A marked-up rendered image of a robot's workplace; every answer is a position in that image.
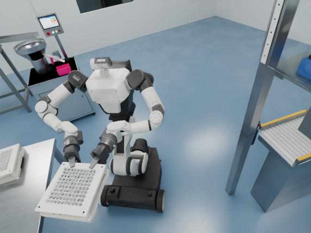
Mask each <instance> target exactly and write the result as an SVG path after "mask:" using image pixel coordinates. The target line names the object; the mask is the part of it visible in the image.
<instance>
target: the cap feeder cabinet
mask: <svg viewBox="0 0 311 233"><path fill-rule="evenodd" d="M68 59H69V61H68V62H66V60H65V59H63V60H64V61H65V62H62V61H56V62H54V64H52V63H49V64H50V66H51V68H52V70H51V71H50V72H48V73H46V74H38V73H37V72H36V70H35V68H31V69H30V73H29V79H28V85H27V88H29V89H30V91H31V92H32V94H33V95H34V97H35V98H36V100H37V101H38V100H39V99H40V98H41V97H43V96H44V95H48V94H50V93H51V92H52V91H53V90H55V89H56V88H57V87H58V86H59V85H61V84H62V83H63V82H64V81H66V80H67V79H68V74H65V75H62V76H59V74H58V73H57V71H56V67H58V66H60V65H64V64H67V63H68V64H69V65H70V68H71V71H73V70H78V71H80V69H79V67H78V64H77V62H76V60H75V57H74V56H73V57H70V58H68ZM95 112H96V109H95V106H94V104H93V101H92V100H91V98H90V96H89V94H88V90H87V91H86V92H85V93H83V92H82V91H80V90H79V89H77V88H75V92H74V93H73V94H72V95H70V96H69V97H68V98H67V99H65V100H64V101H63V102H62V103H60V104H59V107H58V115H57V117H58V119H59V120H61V121H62V122H64V121H69V122H70V121H72V120H75V119H77V118H80V117H83V116H86V115H89V114H93V115H95Z"/></svg>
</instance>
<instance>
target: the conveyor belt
mask: <svg viewBox="0 0 311 233"><path fill-rule="evenodd" d="M304 117H305V115H304V116H301V117H298V118H295V119H292V120H290V121H287V122H284V123H281V124H278V125H275V126H272V127H270V128H267V129H264V130H262V131H261V132H260V133H259V135H260V136H261V137H262V138H263V139H264V140H265V141H266V142H267V143H268V144H269V145H270V146H271V147H272V148H273V149H274V150H275V151H276V152H277V153H278V154H279V155H280V156H281V157H282V158H283V159H284V160H285V161H286V162H287V163H288V164H289V165H290V166H293V164H294V163H295V162H294V161H295V160H296V158H299V157H301V156H304V155H307V154H309V153H311V140H310V139H309V138H308V137H307V136H305V135H304V134H303V133H301V132H300V131H299V130H298V128H299V126H300V124H301V122H302V121H303V119H304Z"/></svg>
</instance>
